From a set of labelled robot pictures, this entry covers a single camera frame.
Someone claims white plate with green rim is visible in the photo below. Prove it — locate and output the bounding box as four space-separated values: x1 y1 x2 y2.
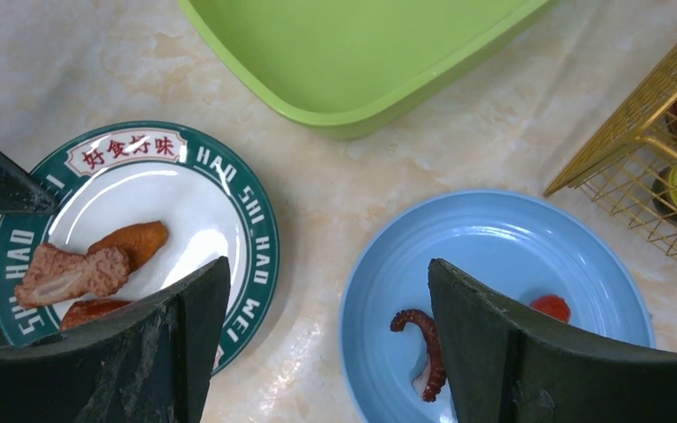
0 121 280 372

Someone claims blue plate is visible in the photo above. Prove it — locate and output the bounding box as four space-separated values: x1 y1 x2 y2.
339 189 656 422

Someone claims green plastic basin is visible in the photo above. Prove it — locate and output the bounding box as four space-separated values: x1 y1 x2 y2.
181 0 548 139

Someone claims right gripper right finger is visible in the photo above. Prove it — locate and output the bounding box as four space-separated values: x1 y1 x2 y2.
428 259 677 422

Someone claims red sausage piece on plate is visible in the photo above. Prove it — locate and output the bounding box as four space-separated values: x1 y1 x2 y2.
87 220 169 273

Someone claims dark curled sausage strip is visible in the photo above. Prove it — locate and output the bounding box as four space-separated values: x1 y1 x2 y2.
390 308 447 403

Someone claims brown meat piece left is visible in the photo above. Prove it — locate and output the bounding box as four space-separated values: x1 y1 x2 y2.
14 242 130 308

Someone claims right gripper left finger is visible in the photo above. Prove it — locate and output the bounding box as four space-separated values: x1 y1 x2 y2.
0 257 230 422

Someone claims gold wire rack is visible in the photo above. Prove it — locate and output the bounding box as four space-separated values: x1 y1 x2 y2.
544 43 677 262

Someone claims red sausage on blue plate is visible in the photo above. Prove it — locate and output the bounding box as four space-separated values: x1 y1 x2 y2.
529 294 571 323

